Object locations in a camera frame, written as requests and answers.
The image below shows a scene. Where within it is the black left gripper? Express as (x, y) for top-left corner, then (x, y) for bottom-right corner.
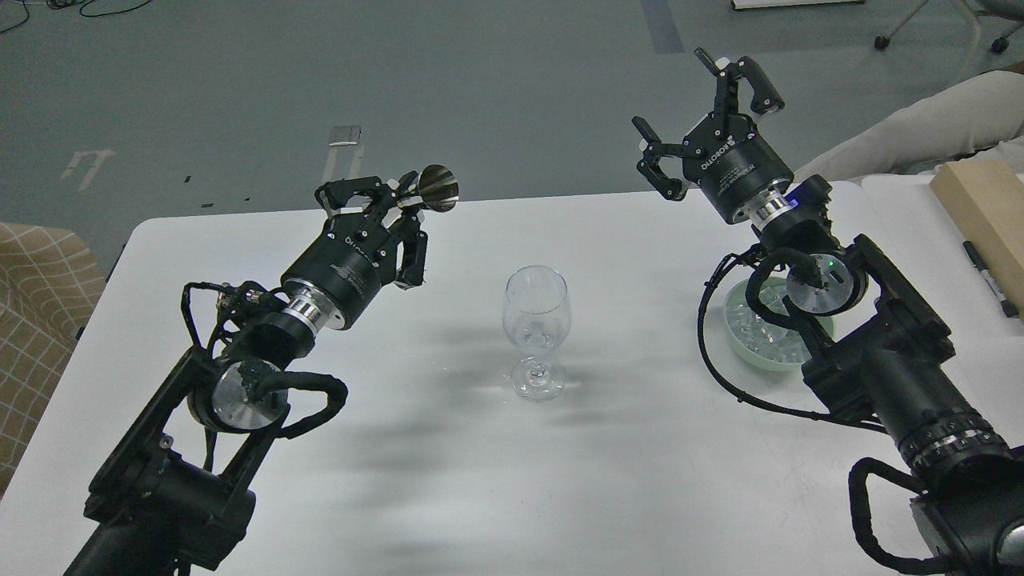
(281, 171), (428, 330)

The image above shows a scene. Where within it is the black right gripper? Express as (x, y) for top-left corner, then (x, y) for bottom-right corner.
(632, 47), (795, 224)

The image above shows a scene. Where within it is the steel double jigger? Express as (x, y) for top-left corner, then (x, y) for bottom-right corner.
(395, 164), (458, 213)

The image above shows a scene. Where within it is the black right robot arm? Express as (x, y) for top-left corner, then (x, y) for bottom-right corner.
(632, 48), (1023, 575)

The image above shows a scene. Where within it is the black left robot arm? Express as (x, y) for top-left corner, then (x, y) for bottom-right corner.
(66, 165), (458, 575)

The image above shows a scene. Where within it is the clear wine glass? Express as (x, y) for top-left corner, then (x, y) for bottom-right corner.
(502, 265), (573, 402)

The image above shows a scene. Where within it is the green bowl of ice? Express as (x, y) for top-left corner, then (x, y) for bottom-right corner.
(722, 281), (812, 372)

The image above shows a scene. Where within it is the white board on floor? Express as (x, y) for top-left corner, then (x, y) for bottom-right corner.
(729, 0), (862, 10)

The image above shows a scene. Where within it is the person's beige trouser leg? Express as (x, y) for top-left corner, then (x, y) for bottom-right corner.
(796, 61), (1023, 182)

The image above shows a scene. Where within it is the light wooden block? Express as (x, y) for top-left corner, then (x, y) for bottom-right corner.
(930, 159), (1023, 317)

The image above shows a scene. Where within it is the office chair wheeled base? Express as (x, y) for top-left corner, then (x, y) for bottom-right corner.
(873, 1), (1022, 63)

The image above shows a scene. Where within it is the beige checkered chair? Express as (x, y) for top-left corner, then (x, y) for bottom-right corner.
(1, 222), (106, 492)

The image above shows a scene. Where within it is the black marker pen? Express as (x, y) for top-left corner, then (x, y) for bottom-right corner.
(962, 240), (1020, 318)

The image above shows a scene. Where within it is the black floor cable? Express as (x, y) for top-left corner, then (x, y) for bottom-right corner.
(0, 0), (153, 34)

